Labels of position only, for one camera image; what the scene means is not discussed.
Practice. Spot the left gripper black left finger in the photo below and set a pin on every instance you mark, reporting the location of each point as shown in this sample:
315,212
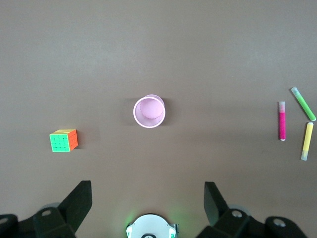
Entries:
74,205

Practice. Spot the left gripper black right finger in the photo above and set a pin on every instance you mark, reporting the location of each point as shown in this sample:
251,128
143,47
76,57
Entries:
215,205

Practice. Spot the pink marker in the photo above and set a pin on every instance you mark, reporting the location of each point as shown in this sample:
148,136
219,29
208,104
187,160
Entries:
282,126

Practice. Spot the colourful puzzle cube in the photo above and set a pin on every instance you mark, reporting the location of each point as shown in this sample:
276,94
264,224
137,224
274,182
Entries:
60,142

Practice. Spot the yellow marker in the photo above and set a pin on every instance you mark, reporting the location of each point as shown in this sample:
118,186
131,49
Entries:
307,138

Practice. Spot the pink plastic cup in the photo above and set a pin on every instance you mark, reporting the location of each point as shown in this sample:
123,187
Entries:
151,111

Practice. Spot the green marker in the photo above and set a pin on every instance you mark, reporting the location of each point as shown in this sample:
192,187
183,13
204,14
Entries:
303,104

